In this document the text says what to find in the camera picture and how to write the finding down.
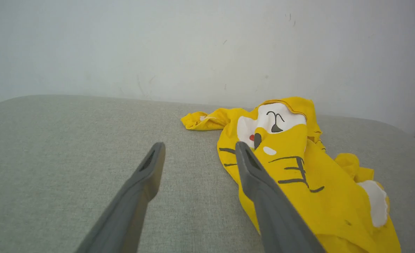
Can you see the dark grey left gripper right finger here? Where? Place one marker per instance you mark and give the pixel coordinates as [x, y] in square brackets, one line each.
[281, 225]

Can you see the yellow cartoon print t-shirt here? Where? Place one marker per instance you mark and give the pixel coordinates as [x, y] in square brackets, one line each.
[334, 211]

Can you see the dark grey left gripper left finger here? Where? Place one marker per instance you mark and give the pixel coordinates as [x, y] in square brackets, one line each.
[123, 218]

